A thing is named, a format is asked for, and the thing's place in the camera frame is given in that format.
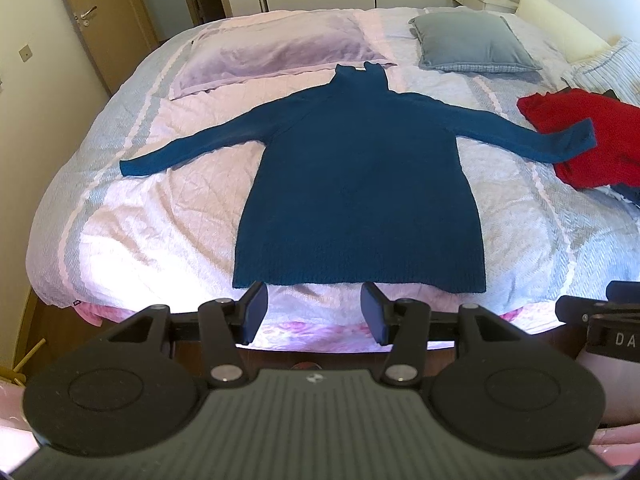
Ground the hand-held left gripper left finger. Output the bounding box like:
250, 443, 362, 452
107, 281, 269, 388

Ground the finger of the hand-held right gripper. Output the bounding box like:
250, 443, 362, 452
556, 295, 608, 332

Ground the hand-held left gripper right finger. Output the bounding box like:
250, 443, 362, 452
361, 282, 521, 388

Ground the blue turtleneck sweater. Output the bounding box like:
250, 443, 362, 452
120, 61, 597, 294

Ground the pink floral bed sheet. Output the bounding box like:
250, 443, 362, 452
75, 302, 566, 348

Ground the bed with patterned bedspread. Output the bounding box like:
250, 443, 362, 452
27, 6, 640, 346

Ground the dark blue garment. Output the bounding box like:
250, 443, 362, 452
606, 182, 640, 209

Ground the red garment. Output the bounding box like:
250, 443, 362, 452
516, 88, 640, 191

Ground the blue striped pillow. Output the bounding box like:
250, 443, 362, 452
561, 36, 640, 106

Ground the yellow broom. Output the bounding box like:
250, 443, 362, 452
0, 337, 47, 387

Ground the purple pillow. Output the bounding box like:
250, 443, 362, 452
170, 10, 398, 101

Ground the grey pillow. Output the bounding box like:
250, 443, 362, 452
408, 11, 543, 73

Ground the cream padded headboard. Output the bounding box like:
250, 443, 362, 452
515, 0, 613, 63

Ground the wooden door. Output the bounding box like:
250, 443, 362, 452
52, 0, 161, 96

